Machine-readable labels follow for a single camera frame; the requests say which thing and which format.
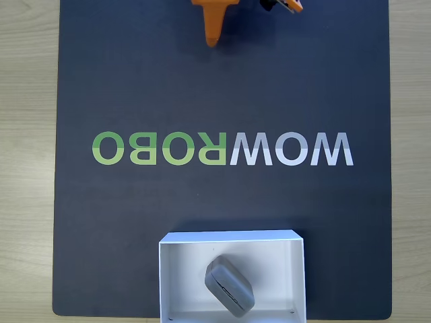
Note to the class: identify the grey square USB case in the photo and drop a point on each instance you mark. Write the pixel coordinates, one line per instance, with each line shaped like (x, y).
(229, 286)

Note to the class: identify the dark blue WOWROBO mat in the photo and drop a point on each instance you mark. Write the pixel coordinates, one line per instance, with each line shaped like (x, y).
(101, 84)

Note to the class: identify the white cardboard box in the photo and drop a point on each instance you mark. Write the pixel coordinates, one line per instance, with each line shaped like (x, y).
(188, 269)

